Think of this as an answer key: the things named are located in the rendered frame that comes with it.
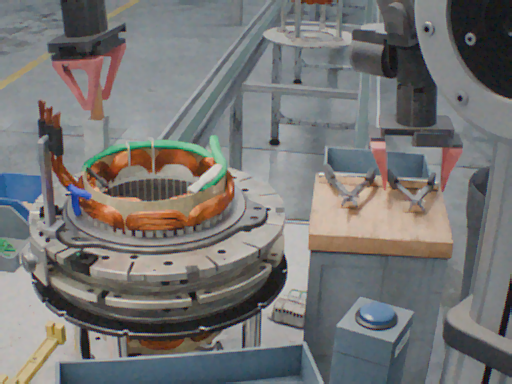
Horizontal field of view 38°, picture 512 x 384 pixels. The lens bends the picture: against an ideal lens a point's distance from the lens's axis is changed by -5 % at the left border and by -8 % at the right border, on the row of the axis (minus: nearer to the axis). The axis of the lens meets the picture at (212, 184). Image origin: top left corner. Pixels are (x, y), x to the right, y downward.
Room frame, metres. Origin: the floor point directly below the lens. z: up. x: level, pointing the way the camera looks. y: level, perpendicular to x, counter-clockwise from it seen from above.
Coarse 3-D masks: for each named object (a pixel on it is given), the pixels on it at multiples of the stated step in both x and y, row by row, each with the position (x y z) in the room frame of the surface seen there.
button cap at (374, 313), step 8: (368, 304) 0.72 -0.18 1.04; (376, 304) 0.72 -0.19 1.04; (384, 304) 0.72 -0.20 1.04; (360, 312) 0.71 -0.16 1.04; (368, 312) 0.71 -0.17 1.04; (376, 312) 0.71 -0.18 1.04; (384, 312) 0.71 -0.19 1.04; (392, 312) 0.71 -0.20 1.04; (368, 320) 0.70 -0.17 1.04; (376, 320) 0.69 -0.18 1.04; (384, 320) 0.69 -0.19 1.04; (392, 320) 0.70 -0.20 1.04
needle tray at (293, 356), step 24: (72, 360) 0.59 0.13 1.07; (96, 360) 0.59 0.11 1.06; (120, 360) 0.59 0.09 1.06; (144, 360) 0.60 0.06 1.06; (168, 360) 0.60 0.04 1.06; (192, 360) 0.61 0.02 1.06; (216, 360) 0.61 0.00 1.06; (240, 360) 0.61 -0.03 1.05; (264, 360) 0.62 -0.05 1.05; (288, 360) 0.62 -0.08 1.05; (312, 360) 0.59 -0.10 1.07
